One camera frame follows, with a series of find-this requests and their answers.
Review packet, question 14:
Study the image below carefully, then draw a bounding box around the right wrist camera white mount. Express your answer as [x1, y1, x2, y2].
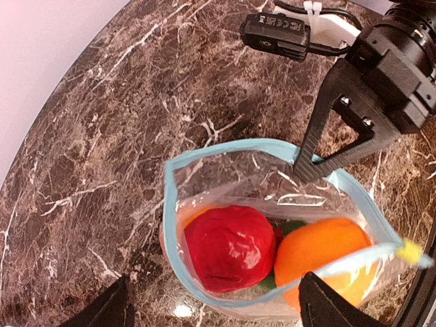
[238, 0, 362, 63]

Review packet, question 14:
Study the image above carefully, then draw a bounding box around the red fake apple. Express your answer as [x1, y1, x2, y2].
[184, 206, 277, 293]

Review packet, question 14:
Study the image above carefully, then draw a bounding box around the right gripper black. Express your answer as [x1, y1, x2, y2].
[293, 20, 435, 182]

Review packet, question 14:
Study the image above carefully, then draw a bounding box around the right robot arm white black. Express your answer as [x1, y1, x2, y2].
[293, 1, 435, 182]

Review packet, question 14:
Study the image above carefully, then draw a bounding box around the orange fake fruit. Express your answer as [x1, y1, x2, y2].
[274, 217, 377, 307]
[178, 206, 214, 229]

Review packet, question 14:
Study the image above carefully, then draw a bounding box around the clear zip top bag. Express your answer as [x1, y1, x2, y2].
[161, 139, 435, 320]

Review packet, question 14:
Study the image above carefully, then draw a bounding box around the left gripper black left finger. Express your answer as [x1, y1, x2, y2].
[60, 275, 135, 327]

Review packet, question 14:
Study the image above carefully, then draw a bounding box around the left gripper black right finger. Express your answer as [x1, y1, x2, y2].
[298, 272, 384, 327]

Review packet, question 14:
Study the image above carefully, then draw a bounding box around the green fake vegetable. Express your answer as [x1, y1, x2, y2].
[259, 221, 307, 291]

